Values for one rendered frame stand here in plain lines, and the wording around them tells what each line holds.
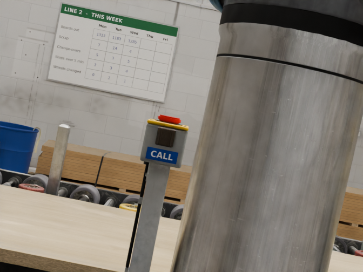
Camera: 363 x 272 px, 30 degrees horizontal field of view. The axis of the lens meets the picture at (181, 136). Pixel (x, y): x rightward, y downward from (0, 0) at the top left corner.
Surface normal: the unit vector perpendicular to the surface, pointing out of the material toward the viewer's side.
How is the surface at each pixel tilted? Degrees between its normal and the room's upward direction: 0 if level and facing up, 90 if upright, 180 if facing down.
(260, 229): 89
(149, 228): 90
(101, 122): 90
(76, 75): 90
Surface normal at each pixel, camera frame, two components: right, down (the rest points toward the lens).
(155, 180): -0.01, 0.05
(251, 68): -0.58, -0.11
